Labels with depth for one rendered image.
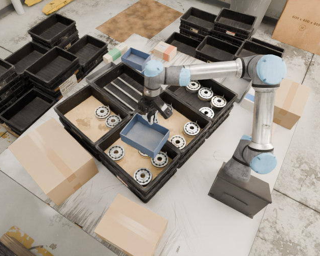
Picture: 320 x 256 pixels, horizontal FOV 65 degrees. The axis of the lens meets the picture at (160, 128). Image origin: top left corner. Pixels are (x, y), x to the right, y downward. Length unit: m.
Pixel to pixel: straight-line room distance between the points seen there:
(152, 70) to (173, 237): 0.91
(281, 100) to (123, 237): 1.35
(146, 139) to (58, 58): 1.66
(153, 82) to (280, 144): 1.13
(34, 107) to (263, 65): 2.12
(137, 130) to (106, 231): 0.52
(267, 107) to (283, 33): 2.86
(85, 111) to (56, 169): 0.46
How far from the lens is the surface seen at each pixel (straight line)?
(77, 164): 1.48
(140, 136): 1.31
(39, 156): 1.58
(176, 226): 1.52
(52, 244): 2.35
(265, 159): 1.25
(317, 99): 3.44
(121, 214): 1.38
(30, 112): 2.66
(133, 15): 4.11
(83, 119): 1.73
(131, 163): 1.51
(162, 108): 1.16
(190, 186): 1.60
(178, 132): 1.62
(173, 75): 1.07
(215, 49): 2.97
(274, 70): 1.15
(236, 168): 1.39
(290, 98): 1.99
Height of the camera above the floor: 2.18
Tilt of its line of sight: 56 degrees down
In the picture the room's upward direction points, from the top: 2 degrees clockwise
